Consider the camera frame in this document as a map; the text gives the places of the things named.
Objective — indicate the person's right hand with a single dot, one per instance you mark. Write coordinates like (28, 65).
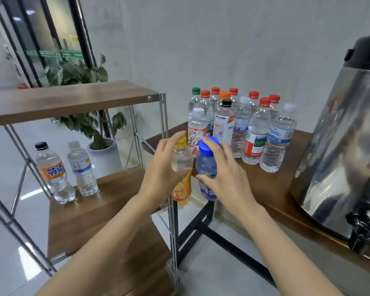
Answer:
(231, 181)

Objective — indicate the person's left hand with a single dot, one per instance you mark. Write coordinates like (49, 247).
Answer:
(160, 181)

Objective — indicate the yellow label plastic bottle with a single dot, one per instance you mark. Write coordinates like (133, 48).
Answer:
(182, 189)

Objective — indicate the blue cap plastic bottle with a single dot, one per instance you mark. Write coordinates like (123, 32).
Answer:
(206, 148)

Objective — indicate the white-cap blue-label bottle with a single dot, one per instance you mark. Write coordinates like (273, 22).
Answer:
(242, 126)

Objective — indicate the white cap blue label bottle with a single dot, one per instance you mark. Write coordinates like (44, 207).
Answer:
(277, 141)

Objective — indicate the white patterned label plastic bottle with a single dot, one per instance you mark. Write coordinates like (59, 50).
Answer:
(196, 129)

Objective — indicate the slim blue label plastic bottle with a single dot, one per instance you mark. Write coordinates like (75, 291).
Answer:
(83, 169)

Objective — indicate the orange cap clear plastic bottle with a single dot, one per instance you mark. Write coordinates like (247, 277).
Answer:
(225, 95)

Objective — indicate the green red label plastic bottle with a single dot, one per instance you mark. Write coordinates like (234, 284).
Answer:
(253, 94)

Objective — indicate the orange label black cap bottle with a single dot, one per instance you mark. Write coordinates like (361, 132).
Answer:
(54, 172)

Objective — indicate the stainless steel water dispenser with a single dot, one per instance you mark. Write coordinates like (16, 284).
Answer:
(345, 157)

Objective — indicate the wooden metal shelf rack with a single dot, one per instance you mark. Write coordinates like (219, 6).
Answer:
(61, 101)

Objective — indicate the person's right forearm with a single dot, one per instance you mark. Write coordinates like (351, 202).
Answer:
(290, 255)

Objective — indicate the person's left forearm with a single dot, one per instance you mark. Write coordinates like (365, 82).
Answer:
(98, 255)

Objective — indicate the white plant pot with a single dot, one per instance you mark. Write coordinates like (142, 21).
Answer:
(105, 160)

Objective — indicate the green potted plant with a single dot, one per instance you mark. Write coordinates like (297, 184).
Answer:
(80, 77)

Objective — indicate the black metal table frame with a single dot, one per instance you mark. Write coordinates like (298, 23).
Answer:
(197, 231)

